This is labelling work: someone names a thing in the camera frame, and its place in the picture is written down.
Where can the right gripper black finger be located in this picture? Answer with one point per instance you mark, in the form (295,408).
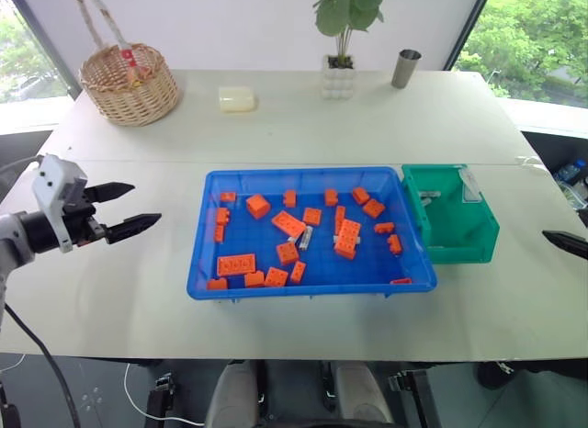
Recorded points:
(572,244)

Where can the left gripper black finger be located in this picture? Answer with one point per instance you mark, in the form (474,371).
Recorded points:
(112,191)
(133,223)

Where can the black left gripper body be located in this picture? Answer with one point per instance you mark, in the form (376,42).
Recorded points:
(79,213)

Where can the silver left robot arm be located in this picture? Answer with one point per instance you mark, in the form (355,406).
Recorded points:
(16,235)

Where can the green plastic bin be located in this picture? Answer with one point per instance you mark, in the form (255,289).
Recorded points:
(464,235)

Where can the plastic water bottles pack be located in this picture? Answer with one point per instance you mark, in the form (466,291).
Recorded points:
(572,171)

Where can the small orange building block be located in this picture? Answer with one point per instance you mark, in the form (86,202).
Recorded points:
(228,197)
(384,228)
(394,244)
(222,216)
(331,197)
(217,284)
(254,279)
(360,195)
(289,198)
(298,272)

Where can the woven wicker basket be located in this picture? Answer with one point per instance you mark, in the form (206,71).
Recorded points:
(131,93)

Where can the clear label holder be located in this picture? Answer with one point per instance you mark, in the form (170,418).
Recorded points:
(471,187)

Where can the chunky orange building block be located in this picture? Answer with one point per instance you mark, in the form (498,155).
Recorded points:
(257,206)

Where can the black shoe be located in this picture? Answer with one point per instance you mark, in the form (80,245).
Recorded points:
(496,375)

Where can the blue plastic tray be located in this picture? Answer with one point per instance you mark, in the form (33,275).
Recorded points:
(409,262)

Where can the red plastic piece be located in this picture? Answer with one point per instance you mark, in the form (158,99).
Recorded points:
(401,281)

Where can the grey rounded robot leg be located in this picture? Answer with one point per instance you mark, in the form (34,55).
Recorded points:
(360,396)
(232,396)

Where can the narrow orange plastic building brick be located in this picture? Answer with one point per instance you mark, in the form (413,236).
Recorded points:
(340,216)

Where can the large orange plastic building brick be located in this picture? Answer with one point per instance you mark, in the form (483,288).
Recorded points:
(347,239)

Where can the metal cup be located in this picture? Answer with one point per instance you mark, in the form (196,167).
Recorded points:
(405,70)

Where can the white bubble plant pot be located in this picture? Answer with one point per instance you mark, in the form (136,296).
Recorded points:
(338,81)

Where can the green leafy plant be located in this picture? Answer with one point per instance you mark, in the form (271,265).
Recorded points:
(349,7)

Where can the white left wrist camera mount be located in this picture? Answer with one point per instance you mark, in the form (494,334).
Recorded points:
(51,175)

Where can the dark window frame post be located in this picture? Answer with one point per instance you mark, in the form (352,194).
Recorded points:
(466,28)
(43,42)

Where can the black clamp bracket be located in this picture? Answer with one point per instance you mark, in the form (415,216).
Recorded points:
(161,396)

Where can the black metal stand frame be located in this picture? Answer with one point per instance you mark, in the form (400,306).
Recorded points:
(420,398)

